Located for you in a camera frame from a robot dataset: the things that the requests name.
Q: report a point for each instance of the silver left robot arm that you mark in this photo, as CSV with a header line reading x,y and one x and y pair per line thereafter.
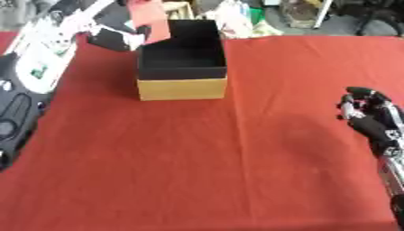
x,y
41,57

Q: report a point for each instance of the white pole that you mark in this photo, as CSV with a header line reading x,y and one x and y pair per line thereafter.
x,y
323,13

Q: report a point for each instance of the pale wooden frame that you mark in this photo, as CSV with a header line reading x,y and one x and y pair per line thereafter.
x,y
179,10

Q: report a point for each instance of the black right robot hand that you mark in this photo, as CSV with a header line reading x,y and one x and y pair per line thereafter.
x,y
372,125

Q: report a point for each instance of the green container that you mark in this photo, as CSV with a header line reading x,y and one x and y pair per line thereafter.
x,y
256,15

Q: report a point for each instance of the tan cardboard box black inside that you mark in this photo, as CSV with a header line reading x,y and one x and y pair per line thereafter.
x,y
181,72

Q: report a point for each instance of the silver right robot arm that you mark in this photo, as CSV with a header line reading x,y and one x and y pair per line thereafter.
x,y
393,174

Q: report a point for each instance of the brown bag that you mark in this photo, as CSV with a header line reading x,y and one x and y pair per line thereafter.
x,y
299,13

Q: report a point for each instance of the black office chair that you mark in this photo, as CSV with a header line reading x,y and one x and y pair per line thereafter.
x,y
376,13

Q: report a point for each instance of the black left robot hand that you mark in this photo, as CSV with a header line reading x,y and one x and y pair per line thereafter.
x,y
111,39

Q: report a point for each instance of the white plastic bag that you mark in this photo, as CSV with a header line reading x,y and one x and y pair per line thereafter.
x,y
231,18

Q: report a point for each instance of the red block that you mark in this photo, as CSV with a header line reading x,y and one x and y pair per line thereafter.
x,y
149,18

